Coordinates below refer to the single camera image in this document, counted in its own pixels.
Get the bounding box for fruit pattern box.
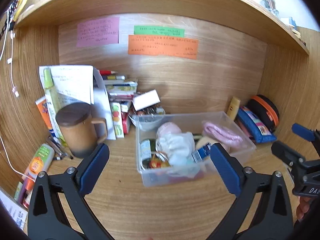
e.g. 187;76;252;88
111;102;124;138

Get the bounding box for orange sticky note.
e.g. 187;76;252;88
128;35;199;60

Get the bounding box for small white cardboard box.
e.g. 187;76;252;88
132;89;160;111

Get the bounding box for white charging cable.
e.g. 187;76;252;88
0;4;20;98

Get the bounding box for brown ceramic mug with lid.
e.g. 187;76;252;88
55;102;108;159

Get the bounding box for blue Max staples box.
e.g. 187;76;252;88
191;145;211;163

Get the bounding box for black orange zip case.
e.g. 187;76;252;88
246;94;280;133

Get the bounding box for white drawstring cloth pouch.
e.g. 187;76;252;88
156;132;195;166

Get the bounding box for pink rope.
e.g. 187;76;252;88
202;121;245;149

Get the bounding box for white orange green tube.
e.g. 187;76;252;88
24;144;55;179

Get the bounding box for white file holder with papers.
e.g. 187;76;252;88
39;65;116;140

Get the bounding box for blue patchwork pouch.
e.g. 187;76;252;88
237;107;277;144

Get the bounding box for yellow lotion tube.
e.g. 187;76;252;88
226;96;241;121

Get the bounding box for person's right hand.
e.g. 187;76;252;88
296;197;313;222

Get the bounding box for green glass dropper bottle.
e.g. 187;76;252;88
139;139;156;170

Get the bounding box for green sticky note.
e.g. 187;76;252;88
134;25;185;37

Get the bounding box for red velvet gold pouch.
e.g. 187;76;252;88
168;171;204;184

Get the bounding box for white ceramic bowl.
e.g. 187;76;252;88
129;114;164;131

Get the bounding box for pink round case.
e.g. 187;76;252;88
157;122;182;138

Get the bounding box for yellow cream plastic jar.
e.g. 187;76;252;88
195;137;218;150

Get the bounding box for pink sticky note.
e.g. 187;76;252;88
76;17;120;47

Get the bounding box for metal nail clippers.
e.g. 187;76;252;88
46;136;73;159

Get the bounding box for clear plastic storage bin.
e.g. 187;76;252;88
134;112;256;187

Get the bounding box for orange sunscreen tube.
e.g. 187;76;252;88
35;96;55;137

